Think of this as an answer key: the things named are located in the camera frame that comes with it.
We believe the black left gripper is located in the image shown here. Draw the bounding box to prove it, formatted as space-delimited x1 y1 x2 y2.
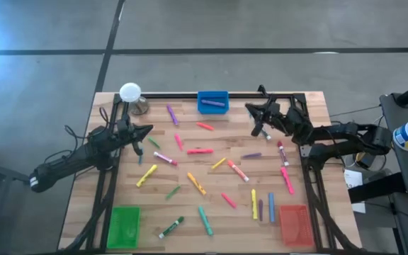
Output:
117 115 154 156

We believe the green-capped white marker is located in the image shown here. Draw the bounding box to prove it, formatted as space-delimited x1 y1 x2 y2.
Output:
158 216 185 239

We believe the red plastic basket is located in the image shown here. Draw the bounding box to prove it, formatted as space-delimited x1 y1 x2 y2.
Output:
278 204 315 247

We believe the blue plastic basket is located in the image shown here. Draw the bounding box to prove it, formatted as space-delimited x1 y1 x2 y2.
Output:
197 91 230 115

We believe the red-capped white marker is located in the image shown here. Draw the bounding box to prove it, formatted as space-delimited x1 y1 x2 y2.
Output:
227 159 250 183

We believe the orange-yellow printed marker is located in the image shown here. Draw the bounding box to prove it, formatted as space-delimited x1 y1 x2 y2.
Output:
186 171 208 196

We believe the yellow highlighter with print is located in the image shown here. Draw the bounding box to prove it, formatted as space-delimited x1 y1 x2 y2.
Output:
251 188 259 220

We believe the green plastic basket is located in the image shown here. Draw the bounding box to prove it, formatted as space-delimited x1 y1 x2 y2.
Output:
106 205 142 249

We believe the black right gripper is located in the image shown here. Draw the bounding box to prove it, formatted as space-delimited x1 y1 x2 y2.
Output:
245 101 286 137

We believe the white paper tag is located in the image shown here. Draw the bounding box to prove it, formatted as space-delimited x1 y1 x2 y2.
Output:
344 169 364 189

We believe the grey metal stand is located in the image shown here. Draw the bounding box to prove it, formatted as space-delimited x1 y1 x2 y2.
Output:
379 92 408 199

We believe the orange-red marker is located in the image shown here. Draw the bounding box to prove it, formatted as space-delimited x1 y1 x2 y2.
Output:
195 121 215 132

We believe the black floor stand leg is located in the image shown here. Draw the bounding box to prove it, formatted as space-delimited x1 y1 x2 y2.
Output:
0 141 35 187

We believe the teal marker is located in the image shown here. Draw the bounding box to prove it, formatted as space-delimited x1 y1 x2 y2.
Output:
198 205 214 237

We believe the pink highlighter with print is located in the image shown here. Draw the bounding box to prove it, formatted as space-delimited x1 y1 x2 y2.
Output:
280 166 295 196

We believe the white mushroom lamp brass base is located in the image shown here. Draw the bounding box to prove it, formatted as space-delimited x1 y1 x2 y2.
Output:
119 82 150 116

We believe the pink-capped white marker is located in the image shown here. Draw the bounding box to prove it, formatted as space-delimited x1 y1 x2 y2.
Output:
153 151 179 166

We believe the black power box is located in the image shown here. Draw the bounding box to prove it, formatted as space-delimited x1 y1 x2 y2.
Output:
356 151 377 169

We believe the black strap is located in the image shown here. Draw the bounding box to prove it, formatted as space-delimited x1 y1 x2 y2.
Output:
348 172 407 204

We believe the dark-red-capped white marker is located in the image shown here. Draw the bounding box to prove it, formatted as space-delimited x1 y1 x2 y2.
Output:
276 140 290 167

